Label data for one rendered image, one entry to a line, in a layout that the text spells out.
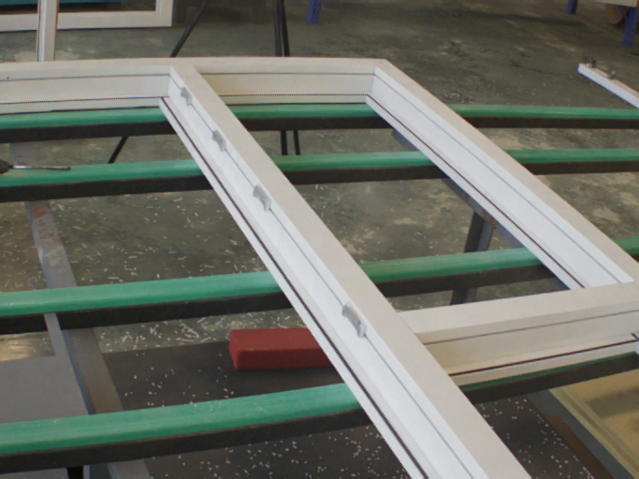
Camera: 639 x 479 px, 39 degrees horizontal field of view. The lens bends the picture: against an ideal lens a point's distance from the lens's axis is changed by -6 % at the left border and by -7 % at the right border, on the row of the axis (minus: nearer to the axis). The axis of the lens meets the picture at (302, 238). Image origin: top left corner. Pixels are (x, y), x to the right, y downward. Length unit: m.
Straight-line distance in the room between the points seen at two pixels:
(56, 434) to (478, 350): 0.49
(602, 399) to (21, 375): 0.94
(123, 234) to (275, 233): 1.82
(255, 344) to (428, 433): 0.60
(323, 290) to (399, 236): 2.15
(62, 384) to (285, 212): 0.39
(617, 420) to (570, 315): 0.40
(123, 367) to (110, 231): 1.60
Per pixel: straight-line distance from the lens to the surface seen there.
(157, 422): 0.96
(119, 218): 3.14
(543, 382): 1.19
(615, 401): 1.57
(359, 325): 1.04
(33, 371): 1.04
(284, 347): 1.50
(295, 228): 1.19
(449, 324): 1.06
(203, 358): 1.52
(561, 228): 1.40
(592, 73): 2.58
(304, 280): 1.18
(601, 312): 1.20
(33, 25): 5.03
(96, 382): 1.07
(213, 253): 2.99
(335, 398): 1.03
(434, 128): 1.68
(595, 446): 1.53
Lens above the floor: 1.49
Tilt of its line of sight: 28 degrees down
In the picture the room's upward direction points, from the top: 9 degrees clockwise
